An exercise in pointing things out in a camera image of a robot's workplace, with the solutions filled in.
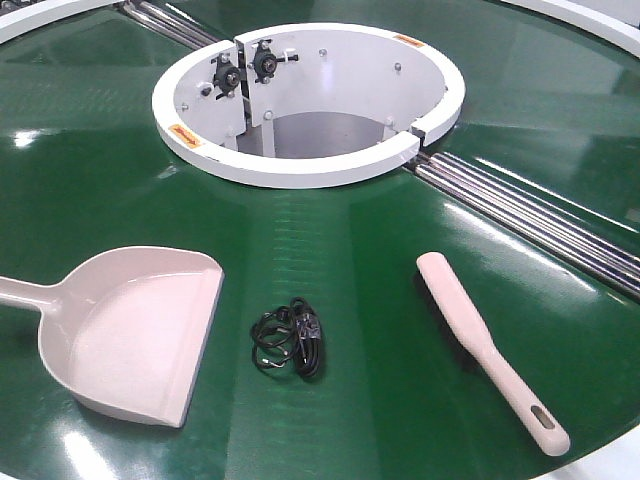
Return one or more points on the left black bearing mount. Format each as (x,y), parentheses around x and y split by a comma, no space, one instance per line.
(227,76)

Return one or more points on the right steel roller set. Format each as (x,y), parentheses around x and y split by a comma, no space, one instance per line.
(557,231)

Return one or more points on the white central ring housing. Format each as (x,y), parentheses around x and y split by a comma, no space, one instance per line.
(357,104)

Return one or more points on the white rim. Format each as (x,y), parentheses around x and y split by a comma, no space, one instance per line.
(603,26)
(39,14)

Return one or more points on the pink hand brush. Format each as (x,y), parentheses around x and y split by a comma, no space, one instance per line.
(471,331)

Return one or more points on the pink plastic dustpan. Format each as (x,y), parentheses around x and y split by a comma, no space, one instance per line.
(125,331)

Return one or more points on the white outer rim right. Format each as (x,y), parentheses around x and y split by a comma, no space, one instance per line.
(603,26)

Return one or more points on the orange arrow warning sticker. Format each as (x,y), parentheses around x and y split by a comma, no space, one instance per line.
(185,135)

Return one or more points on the right black bearing mount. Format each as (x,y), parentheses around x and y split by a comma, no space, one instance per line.
(265,62)

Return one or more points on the white outer rim left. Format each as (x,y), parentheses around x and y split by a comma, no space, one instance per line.
(39,14)

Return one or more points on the orange rear warning sticker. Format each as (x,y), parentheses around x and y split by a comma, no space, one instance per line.
(409,40)

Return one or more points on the steel roller set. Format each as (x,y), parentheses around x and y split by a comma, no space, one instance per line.
(557,231)
(169,22)

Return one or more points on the black bearing mount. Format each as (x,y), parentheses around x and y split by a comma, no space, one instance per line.
(265,62)
(227,76)

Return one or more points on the rear steel roller set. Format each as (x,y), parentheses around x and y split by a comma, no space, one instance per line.
(169,22)

